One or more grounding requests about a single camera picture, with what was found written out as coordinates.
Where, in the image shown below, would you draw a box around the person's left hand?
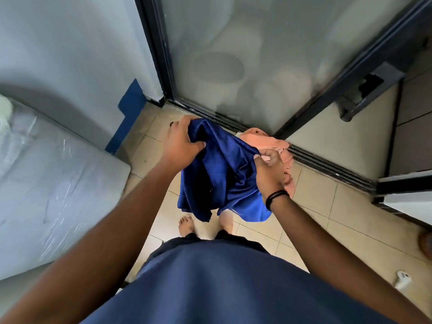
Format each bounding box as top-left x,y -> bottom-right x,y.
161,115 -> 207,173

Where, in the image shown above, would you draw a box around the person's right hand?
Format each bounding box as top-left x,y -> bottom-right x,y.
253,148 -> 290,200

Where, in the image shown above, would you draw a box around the orange cloth garment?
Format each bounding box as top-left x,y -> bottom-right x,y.
235,128 -> 296,199

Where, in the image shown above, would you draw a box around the blue cloth garment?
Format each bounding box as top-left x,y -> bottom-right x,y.
177,118 -> 272,223

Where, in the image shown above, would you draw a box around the person's left forearm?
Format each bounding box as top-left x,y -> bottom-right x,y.
0,161 -> 183,324

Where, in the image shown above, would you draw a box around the person's right forearm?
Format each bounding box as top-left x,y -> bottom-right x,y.
269,194 -> 432,324

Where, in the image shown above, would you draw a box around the black wristband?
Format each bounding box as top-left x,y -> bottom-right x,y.
265,189 -> 290,212

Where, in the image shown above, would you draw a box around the person's right foot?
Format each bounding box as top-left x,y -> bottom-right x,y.
218,209 -> 234,235

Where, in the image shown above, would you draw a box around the person's foot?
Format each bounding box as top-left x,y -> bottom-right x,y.
218,209 -> 234,235
178,215 -> 196,238

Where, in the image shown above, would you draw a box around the metal sliding door track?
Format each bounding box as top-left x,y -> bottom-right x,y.
167,98 -> 377,194

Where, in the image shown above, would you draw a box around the person's left foot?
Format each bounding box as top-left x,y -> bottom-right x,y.
178,215 -> 196,238

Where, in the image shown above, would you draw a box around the dark trousers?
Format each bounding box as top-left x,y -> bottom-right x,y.
136,230 -> 270,277

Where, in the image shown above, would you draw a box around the frosted glass sliding door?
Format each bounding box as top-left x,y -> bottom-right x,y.
134,0 -> 432,140

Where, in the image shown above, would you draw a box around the blue shirt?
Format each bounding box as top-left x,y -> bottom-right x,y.
80,239 -> 392,324

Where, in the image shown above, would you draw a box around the white cabinet with black trim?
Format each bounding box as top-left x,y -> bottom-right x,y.
372,169 -> 432,230

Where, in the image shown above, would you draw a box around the plastic-wrapped mattress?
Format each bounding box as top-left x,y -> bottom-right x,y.
0,94 -> 131,281

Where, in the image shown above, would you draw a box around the white plug adapter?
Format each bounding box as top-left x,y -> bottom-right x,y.
393,270 -> 412,291

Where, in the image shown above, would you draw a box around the dark metal bracket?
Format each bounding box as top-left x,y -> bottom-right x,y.
336,61 -> 406,123

